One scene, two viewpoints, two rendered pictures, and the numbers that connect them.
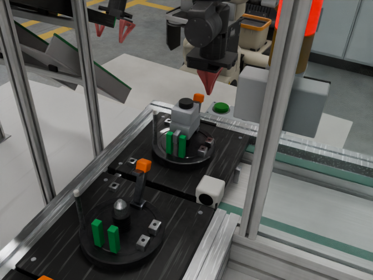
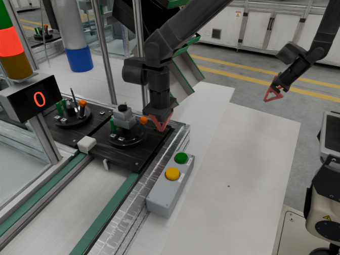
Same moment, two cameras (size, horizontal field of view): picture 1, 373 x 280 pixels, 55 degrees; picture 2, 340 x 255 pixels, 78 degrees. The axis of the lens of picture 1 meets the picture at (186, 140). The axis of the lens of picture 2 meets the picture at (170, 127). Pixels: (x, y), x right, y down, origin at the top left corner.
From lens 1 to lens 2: 0.99 m
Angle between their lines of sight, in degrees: 70
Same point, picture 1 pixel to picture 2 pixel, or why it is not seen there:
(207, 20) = (125, 66)
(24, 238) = (87, 99)
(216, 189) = (81, 142)
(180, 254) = (53, 133)
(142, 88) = (245, 135)
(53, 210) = (98, 102)
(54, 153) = not seen: hidden behind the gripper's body
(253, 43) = not seen: outside the picture
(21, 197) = (133, 107)
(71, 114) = (200, 110)
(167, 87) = (253, 149)
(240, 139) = (134, 163)
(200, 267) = not seen: hidden behind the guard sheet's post
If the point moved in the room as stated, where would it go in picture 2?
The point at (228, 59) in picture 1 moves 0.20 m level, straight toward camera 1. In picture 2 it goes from (151, 110) to (83, 104)
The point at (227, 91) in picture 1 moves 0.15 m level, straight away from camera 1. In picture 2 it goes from (267, 194) to (316, 201)
